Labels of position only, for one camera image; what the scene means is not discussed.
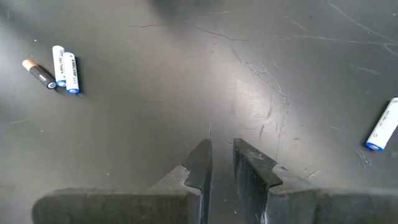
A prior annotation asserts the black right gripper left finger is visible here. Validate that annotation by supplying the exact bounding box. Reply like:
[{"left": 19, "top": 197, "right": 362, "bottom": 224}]
[{"left": 32, "top": 138, "right": 214, "bottom": 224}]

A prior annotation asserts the white blue-tipped AAA battery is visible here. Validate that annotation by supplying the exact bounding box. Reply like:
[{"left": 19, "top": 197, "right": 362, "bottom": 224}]
[
  {"left": 51, "top": 45, "right": 67, "bottom": 88},
  {"left": 63, "top": 51, "right": 81, "bottom": 95},
  {"left": 364, "top": 97, "right": 398, "bottom": 152}
]

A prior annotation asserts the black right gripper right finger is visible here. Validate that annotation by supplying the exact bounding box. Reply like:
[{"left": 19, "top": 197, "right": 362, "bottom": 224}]
[{"left": 233, "top": 138, "right": 398, "bottom": 224}]

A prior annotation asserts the black copper-top AAA battery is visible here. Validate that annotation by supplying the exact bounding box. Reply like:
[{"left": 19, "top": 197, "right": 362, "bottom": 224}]
[{"left": 21, "top": 58, "right": 57, "bottom": 90}]

